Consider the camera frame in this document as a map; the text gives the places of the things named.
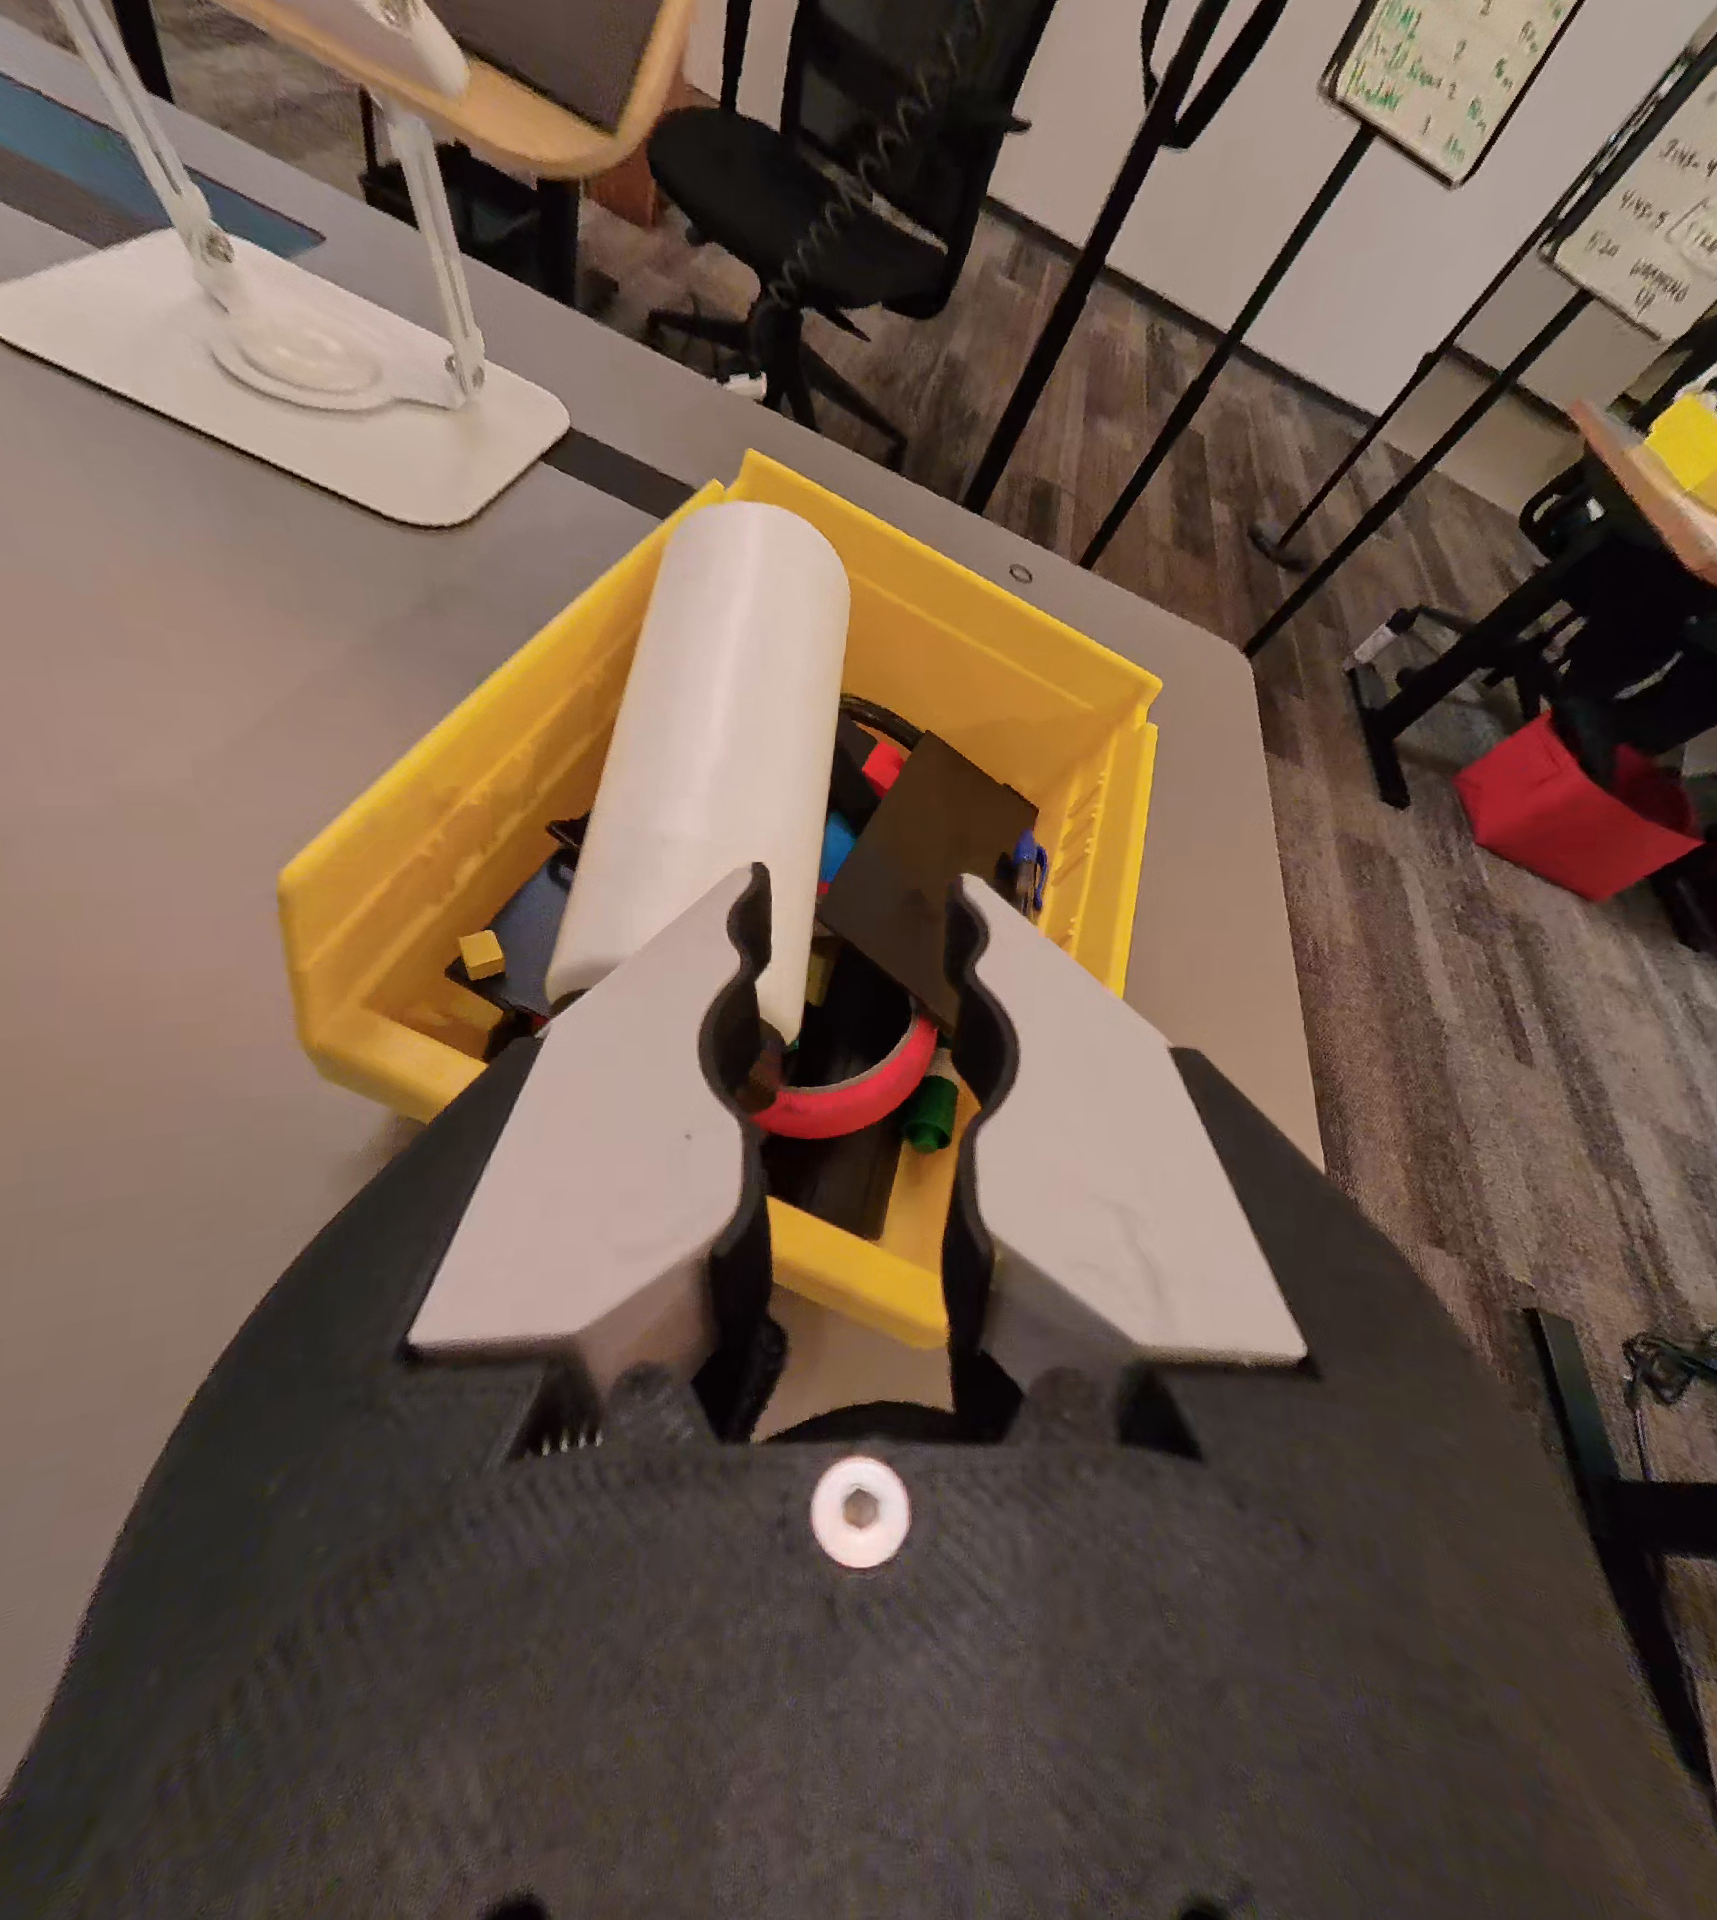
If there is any long wooden desk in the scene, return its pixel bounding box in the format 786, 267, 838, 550
1347, 391, 1717, 820

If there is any red plastic bin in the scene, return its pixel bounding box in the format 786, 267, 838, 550
1448, 708, 1709, 904

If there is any black fabric piece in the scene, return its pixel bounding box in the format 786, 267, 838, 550
814, 735, 1051, 1015

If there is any black velcro strap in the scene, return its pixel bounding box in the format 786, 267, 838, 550
838, 696, 936, 809

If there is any black mesh office chair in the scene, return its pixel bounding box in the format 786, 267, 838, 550
637, 0, 1058, 413

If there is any small red object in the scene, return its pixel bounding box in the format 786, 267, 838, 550
749, 1003, 948, 1139

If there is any whiteboard with writing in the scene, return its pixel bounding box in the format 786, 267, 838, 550
1542, 27, 1717, 355
1320, 0, 1591, 192

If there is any white roll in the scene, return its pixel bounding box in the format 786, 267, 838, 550
547, 504, 860, 1059

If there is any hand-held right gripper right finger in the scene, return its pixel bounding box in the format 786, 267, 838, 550
943, 873, 1309, 1390

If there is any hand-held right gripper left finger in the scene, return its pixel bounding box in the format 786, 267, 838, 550
401, 871, 784, 1390

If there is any black floor cable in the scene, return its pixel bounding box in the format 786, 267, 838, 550
1619, 1328, 1717, 1410

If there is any yellow plastic bin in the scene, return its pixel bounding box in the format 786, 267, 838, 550
278, 455, 1160, 1354

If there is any white board stand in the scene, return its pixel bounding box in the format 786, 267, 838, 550
0, 0, 575, 535

